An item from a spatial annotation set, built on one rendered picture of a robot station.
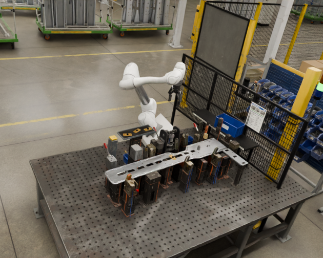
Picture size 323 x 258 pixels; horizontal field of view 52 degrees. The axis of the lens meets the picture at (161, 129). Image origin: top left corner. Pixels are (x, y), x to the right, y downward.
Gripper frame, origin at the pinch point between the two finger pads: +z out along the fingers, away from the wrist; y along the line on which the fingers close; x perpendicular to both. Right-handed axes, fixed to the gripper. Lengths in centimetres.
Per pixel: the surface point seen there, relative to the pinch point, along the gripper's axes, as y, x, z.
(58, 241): 9, -121, 123
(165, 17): -639, 472, 89
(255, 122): 36, 90, 22
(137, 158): 13, -45, 45
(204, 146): 24, 32, 46
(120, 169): 19, -66, 46
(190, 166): 47, -6, 44
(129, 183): 45, -73, 40
